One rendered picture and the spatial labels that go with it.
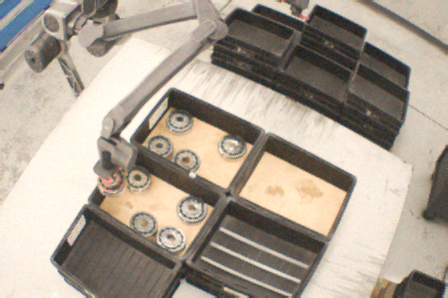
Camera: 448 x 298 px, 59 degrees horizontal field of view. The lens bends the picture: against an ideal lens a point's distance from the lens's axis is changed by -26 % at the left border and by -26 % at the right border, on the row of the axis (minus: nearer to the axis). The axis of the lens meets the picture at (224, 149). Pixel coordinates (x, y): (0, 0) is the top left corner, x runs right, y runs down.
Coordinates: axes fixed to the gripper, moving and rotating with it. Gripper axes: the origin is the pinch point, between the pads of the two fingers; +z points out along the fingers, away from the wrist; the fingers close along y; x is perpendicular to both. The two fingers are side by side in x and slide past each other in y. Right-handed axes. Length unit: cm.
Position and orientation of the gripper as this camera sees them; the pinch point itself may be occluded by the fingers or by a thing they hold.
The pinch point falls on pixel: (110, 177)
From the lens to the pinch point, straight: 156.8
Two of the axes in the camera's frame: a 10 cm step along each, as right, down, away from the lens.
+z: -1.1, 5.5, 8.3
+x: -8.7, -4.6, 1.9
